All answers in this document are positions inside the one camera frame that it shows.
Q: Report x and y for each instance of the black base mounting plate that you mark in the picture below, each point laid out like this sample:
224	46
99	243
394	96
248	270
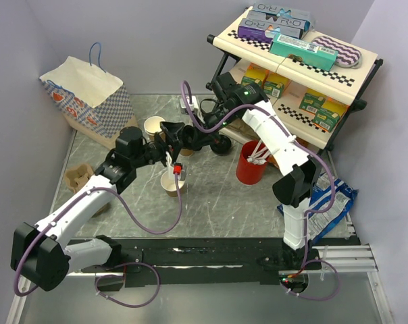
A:
205	260

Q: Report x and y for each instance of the purple wavy pouch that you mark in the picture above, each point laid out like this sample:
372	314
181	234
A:
347	56

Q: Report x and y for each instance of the paper takeout bag blue handles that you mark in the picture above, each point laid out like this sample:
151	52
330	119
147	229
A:
93	101

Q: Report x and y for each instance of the red cup with stirrers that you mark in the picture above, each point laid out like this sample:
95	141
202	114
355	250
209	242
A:
246	172

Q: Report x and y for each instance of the teal long box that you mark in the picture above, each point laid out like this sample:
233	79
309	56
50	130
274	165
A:
302	51

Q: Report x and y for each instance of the dark grey R&O box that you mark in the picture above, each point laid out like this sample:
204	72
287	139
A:
292	23

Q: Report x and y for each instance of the stack of brown paper cups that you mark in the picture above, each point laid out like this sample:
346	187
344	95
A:
152	127

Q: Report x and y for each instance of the brown paper cup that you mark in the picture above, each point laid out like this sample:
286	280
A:
169	185
185	152

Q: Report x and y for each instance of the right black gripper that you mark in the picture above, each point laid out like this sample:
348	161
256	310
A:
200	139

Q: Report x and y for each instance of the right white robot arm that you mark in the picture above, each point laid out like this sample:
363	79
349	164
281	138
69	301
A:
300	167

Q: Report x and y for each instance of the green yellow box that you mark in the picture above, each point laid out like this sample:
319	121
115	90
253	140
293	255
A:
275	84
329	114
312	101
255	75

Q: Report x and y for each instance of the aluminium rail frame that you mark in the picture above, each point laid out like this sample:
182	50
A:
346	288

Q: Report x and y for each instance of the grey R&O box top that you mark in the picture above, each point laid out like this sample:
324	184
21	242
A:
270	10

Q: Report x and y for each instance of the stack of black cup lids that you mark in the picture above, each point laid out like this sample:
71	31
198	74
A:
221	144

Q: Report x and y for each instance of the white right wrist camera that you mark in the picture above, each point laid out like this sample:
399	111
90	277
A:
194	107

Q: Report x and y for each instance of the green yellow box far right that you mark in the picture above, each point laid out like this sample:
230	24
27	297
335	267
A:
329	114

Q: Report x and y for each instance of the green yellow box far left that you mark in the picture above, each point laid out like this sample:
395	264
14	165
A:
255	75

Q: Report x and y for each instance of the blue snack bag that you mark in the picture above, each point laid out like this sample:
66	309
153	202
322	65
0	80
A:
324	212

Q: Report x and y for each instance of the two tier checkered shelf rack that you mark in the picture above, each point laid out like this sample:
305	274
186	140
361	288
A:
345	85

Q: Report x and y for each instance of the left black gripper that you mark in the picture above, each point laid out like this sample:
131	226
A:
171	129

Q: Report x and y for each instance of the purple R&O box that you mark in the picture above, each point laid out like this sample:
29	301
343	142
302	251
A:
256	30

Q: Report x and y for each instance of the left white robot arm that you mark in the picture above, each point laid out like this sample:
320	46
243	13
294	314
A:
42	253

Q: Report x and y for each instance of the cardboard cup carrier tray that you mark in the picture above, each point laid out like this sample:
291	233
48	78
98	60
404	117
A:
77	176

